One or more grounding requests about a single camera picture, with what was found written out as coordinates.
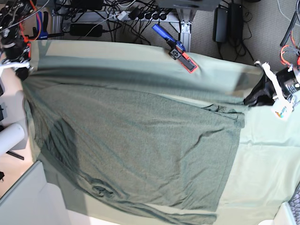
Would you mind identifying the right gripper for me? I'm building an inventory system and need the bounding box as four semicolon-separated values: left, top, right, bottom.
0;58;32;80

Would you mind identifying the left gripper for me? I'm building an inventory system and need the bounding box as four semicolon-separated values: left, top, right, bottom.
243;60;293;121

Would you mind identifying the green T-shirt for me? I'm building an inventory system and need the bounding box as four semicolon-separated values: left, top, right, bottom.
22;39;265;225

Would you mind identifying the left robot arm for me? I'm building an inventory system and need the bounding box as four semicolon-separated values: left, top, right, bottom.
243;6;300;120

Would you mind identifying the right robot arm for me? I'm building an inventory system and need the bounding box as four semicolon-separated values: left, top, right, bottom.
0;0;37;63

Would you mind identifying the blue orange clamp at left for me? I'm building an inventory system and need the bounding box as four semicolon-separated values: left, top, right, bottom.
25;11;64;41

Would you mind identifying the blue orange clamp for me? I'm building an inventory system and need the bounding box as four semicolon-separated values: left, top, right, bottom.
25;11;64;41
152;24;199;73

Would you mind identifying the black power brick left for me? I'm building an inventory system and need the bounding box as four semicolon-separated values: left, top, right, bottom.
69;23;103;38

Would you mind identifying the white paper roll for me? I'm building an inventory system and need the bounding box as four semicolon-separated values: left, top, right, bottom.
0;123;25;156

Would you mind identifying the black power adapter pair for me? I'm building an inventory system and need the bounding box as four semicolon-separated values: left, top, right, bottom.
212;3;244;43

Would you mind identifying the blue orange clamp at centre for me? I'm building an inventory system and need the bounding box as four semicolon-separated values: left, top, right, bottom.
152;24;199;73

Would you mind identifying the white power strip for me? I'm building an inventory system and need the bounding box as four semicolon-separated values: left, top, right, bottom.
108;10;179;23

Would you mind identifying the white foam board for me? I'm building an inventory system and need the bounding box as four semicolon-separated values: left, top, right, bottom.
0;162;71;225

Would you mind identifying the aluminium frame post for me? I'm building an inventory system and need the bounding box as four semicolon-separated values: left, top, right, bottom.
176;8;196;52

